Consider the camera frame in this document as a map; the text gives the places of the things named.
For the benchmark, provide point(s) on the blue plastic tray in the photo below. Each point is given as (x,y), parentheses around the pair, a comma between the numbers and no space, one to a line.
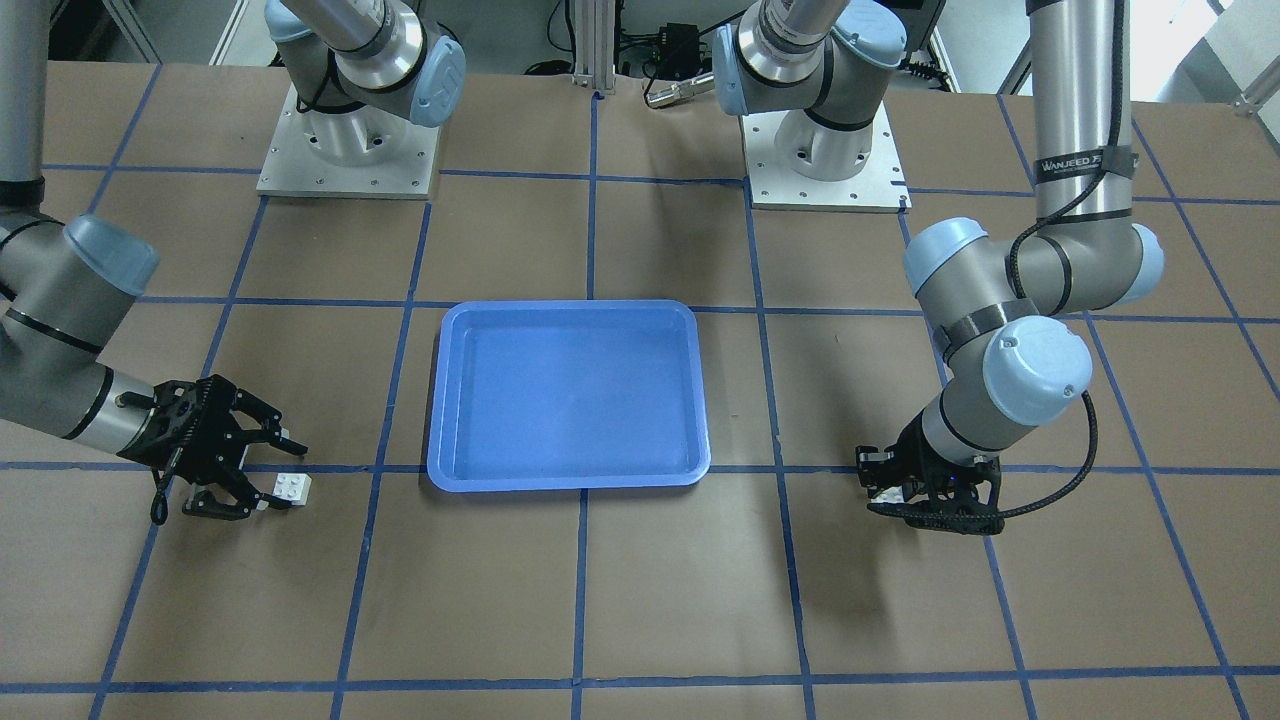
(577,394)

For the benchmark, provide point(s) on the silver metal cylinder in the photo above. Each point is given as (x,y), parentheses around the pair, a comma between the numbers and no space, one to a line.
(680,91)

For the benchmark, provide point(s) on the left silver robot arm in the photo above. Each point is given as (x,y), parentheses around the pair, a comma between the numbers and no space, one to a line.
(994,306)

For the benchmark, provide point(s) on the white building block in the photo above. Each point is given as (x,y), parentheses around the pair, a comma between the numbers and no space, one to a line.
(891,494)
(292,488)

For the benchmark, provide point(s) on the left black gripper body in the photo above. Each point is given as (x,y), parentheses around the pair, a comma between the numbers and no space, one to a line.
(912,448)

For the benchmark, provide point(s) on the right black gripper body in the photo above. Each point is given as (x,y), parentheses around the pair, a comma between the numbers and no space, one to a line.
(206,432)

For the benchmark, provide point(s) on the aluminium frame post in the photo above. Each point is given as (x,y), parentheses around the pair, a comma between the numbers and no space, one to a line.
(594,44)

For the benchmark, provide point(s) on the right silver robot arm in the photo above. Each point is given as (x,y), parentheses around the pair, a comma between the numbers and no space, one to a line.
(67,288)

